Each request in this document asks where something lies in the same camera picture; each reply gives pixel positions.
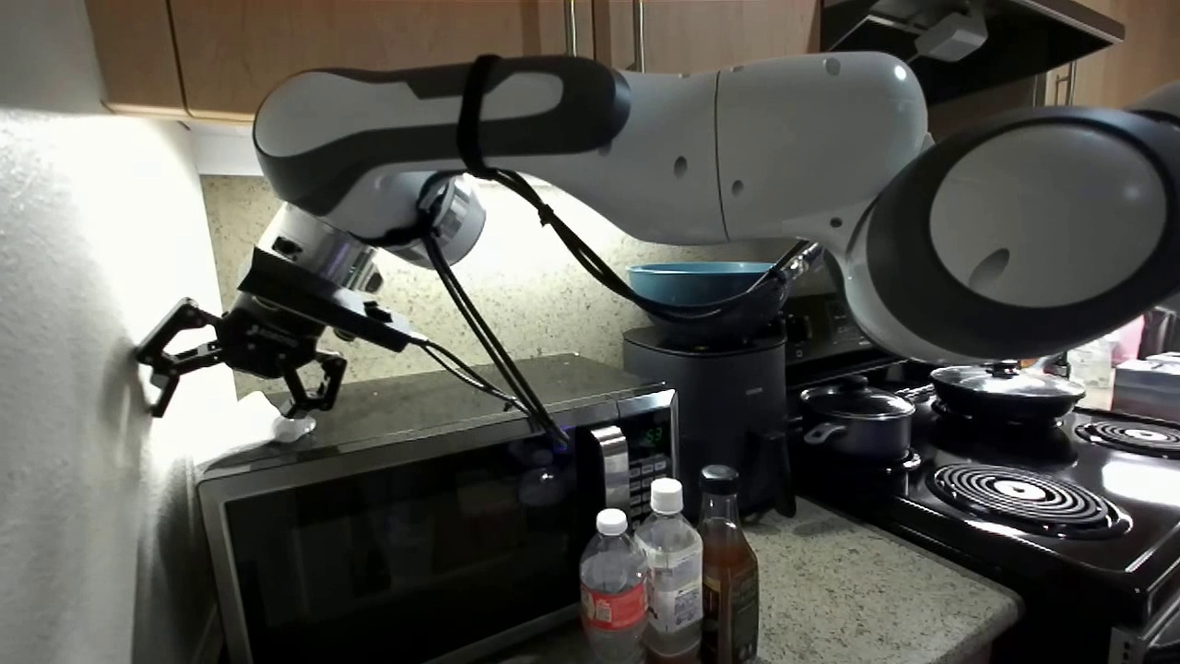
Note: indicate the black air fryer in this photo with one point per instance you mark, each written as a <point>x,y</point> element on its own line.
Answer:
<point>733,411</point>

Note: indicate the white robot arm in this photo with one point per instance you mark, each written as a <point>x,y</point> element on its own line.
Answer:
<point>1027,234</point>

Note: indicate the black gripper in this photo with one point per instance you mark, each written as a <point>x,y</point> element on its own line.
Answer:
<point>276,331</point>

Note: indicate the black stainless microwave oven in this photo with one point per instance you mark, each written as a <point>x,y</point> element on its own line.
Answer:
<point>426,522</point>

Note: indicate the white cleaning cloth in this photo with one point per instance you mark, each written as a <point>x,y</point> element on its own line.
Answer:
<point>293,429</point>

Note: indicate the black pot with glass lid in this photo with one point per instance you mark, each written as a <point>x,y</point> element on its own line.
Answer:
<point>855,444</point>

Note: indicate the dark blue bowl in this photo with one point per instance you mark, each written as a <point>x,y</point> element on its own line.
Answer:
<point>712,299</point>

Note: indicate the dark brown sauce bottle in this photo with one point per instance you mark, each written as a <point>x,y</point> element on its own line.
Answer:
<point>733,574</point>

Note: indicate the black frying pan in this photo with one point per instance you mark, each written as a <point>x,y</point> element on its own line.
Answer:
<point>997,397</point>

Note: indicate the clear white-label water bottle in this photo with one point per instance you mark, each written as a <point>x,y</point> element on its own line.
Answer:
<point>677,578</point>

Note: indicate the wooden upper cabinet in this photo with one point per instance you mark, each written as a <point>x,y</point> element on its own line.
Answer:
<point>218,57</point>

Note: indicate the clear red-label water bottle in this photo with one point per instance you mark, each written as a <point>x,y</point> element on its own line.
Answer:
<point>613,593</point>

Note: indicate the black electric stove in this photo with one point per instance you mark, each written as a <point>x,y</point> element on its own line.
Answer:
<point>1078,522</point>

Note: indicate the black range hood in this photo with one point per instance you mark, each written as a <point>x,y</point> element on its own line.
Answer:
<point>969,47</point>

